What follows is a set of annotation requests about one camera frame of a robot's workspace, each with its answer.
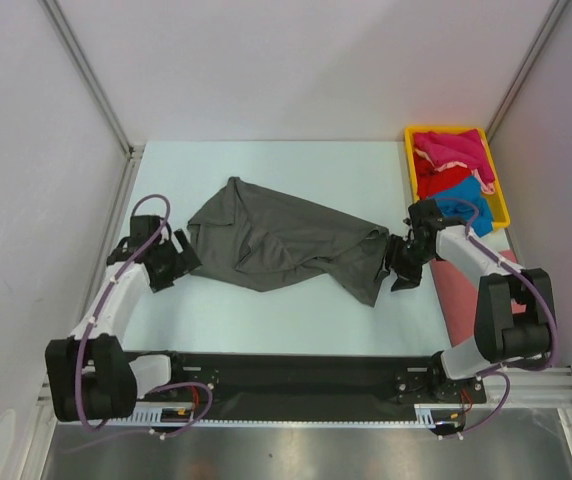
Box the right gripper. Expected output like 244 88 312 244
373 233 435 291

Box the dark grey t-shirt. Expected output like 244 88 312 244
187 177 390 307

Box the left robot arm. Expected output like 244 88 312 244
45 215 201 423

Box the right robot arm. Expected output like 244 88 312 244
384 199 558 402

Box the folded dusty red t-shirt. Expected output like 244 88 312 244
429 247 527 352

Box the blue t-shirt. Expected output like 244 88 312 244
428 176 494 237

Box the yellow plastic bin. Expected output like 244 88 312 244
404 125 510 230

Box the magenta pink t-shirt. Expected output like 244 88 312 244
412 129 496 195

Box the white slotted cable duct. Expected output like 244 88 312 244
111 403 465 432

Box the left aluminium frame post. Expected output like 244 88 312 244
38 0 133 158

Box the aluminium frame post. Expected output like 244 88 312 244
486 0 572 141
38 0 133 158

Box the right aluminium frame post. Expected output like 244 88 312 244
486 0 572 141

